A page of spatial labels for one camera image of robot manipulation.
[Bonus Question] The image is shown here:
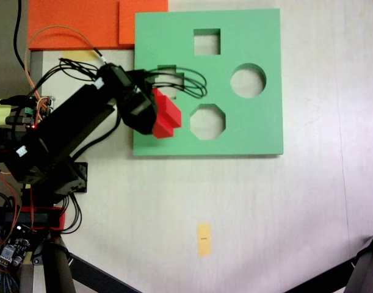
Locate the small black circuit board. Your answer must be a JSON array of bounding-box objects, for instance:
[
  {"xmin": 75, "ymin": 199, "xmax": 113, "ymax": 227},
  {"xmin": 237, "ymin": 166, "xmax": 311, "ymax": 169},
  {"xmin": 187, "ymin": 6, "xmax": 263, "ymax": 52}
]
[{"xmin": 0, "ymin": 224, "xmax": 31, "ymax": 271}]

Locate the small bright orange block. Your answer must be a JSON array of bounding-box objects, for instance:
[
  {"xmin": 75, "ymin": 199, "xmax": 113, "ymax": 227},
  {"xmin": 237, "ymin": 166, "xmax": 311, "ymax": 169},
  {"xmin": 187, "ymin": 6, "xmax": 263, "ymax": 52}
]
[{"xmin": 118, "ymin": 0, "xmax": 169, "ymax": 46}]

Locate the black arm wire bundle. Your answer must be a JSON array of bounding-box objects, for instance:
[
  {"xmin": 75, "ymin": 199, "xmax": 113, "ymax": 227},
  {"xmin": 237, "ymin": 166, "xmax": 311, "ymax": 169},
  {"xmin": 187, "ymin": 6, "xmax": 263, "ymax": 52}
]
[{"xmin": 59, "ymin": 57, "xmax": 208, "ymax": 99}]

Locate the yellow tape marker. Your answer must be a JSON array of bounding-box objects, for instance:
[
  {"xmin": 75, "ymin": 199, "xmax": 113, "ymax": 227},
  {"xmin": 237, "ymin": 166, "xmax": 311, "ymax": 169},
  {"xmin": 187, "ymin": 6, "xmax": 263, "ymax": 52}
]
[{"xmin": 197, "ymin": 223, "xmax": 212, "ymax": 256}]

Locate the red and black table clamp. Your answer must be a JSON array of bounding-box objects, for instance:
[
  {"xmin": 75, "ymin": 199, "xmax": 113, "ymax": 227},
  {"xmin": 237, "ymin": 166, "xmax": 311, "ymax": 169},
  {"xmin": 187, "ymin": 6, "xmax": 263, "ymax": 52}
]
[{"xmin": 0, "ymin": 206, "xmax": 67, "ymax": 231}]

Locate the green shape hole board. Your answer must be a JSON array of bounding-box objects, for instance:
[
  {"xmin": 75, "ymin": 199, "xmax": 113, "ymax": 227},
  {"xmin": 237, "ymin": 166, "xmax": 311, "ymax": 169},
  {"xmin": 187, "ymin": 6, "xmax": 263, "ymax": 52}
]
[{"xmin": 132, "ymin": 8, "xmax": 284, "ymax": 159}]

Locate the yellow sticky note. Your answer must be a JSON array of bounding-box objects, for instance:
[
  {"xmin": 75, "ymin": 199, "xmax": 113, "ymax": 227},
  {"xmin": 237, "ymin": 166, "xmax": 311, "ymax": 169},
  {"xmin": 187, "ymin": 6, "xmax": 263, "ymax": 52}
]
[{"xmin": 0, "ymin": 102, "xmax": 15, "ymax": 125}]

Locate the yellow tape strip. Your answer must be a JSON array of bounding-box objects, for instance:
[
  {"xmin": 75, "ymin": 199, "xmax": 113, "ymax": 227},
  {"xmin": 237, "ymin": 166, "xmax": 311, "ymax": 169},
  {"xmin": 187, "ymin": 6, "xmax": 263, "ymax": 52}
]
[{"xmin": 63, "ymin": 50, "xmax": 97, "ymax": 62}]

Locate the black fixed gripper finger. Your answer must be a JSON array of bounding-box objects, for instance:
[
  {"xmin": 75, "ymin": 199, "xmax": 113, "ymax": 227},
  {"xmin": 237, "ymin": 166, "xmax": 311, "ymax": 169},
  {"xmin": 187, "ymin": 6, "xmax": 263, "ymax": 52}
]
[{"xmin": 124, "ymin": 104, "xmax": 159, "ymax": 136}]

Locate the red cross columnar block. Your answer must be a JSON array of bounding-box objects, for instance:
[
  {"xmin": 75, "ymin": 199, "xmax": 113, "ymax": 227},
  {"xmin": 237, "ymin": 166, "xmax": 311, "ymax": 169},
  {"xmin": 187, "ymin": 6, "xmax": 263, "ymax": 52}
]
[{"xmin": 151, "ymin": 87, "xmax": 183, "ymax": 140}]

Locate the orange wire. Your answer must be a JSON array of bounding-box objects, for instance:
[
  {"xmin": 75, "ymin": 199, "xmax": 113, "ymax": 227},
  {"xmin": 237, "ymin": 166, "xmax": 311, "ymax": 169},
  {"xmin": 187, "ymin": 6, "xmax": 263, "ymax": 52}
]
[
  {"xmin": 23, "ymin": 25, "xmax": 106, "ymax": 104},
  {"xmin": 0, "ymin": 169, "xmax": 27, "ymax": 271}
]

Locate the circuit board with wires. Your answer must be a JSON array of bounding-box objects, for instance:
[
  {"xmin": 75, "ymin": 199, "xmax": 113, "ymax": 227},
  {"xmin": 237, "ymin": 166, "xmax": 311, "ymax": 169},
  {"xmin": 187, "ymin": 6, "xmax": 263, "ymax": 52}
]
[{"xmin": 21, "ymin": 95, "xmax": 57, "ymax": 129}]

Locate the thick black cable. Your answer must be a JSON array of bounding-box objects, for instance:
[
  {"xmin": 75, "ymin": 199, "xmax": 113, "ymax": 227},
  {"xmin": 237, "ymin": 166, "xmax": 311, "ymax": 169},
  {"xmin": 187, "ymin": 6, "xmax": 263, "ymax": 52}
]
[{"xmin": 13, "ymin": 0, "xmax": 27, "ymax": 71}]

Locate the braided black white cable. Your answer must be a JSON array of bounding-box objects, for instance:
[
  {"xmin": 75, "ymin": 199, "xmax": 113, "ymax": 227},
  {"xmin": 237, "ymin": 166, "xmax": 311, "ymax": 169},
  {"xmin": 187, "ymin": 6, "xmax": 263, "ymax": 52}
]
[{"xmin": 0, "ymin": 270, "xmax": 21, "ymax": 293}]

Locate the black wire loop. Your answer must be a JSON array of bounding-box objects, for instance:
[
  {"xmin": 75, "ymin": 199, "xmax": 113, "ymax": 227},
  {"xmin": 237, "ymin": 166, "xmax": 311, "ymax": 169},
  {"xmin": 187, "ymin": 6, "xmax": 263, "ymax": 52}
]
[{"xmin": 60, "ymin": 194, "xmax": 83, "ymax": 234}]

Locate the black usb cable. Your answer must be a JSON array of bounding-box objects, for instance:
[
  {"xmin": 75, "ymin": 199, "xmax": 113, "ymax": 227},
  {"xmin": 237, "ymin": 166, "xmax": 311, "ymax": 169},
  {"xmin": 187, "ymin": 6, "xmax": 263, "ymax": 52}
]
[{"xmin": 0, "ymin": 95, "xmax": 31, "ymax": 107}]

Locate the large flat orange block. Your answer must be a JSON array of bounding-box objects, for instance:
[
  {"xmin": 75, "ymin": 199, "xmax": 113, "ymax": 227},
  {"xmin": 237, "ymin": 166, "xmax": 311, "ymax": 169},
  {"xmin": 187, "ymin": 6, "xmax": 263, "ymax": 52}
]
[{"xmin": 27, "ymin": 0, "xmax": 135, "ymax": 51}]

